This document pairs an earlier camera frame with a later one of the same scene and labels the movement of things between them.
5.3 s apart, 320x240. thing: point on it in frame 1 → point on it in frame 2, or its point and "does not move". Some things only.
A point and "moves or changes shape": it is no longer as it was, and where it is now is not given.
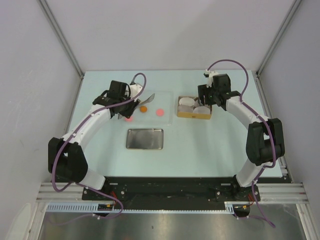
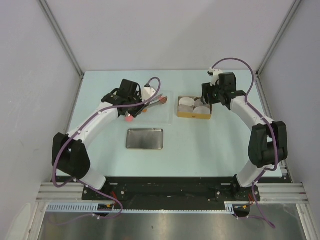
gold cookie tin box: (193, 115) does not move
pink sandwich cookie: (160, 112) → (163, 99)
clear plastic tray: (159, 111) does not move
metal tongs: (147, 100) moves or changes shape
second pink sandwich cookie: (129, 119) does not move
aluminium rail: (286, 192) does not move
